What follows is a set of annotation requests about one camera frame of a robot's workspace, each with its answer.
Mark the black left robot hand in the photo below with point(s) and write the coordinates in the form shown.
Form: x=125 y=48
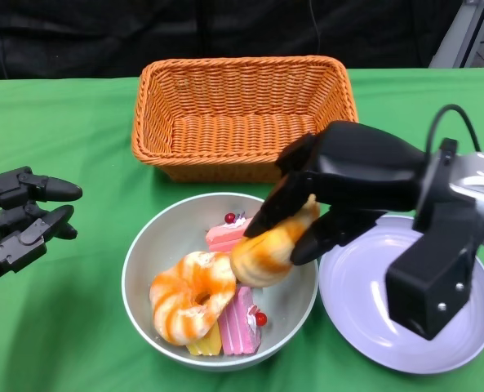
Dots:
x=5 y=245

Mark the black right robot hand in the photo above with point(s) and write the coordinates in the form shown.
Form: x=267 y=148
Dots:
x=360 y=171

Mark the orange wedge bread with hole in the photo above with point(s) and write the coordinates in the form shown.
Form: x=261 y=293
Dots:
x=266 y=253

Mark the pale green bowl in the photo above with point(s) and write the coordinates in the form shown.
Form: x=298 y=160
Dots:
x=172 y=228

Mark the lavender round plate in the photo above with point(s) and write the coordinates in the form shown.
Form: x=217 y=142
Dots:
x=356 y=286

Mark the orange wicker basket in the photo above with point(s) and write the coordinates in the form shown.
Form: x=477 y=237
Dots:
x=225 y=134

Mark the salmon pink cake slice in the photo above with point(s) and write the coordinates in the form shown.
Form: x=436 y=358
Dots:
x=223 y=237

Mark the magenta cake slice with cherry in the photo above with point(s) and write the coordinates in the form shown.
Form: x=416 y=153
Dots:
x=237 y=326

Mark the yellow cake slice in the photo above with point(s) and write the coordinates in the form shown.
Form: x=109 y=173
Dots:
x=205 y=345

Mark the black backdrop curtain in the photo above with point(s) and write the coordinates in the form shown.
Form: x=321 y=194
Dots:
x=103 y=32

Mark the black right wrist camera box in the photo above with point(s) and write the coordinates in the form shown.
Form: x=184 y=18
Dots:
x=429 y=286

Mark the grey aluminium frame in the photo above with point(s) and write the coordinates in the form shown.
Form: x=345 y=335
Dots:
x=458 y=32

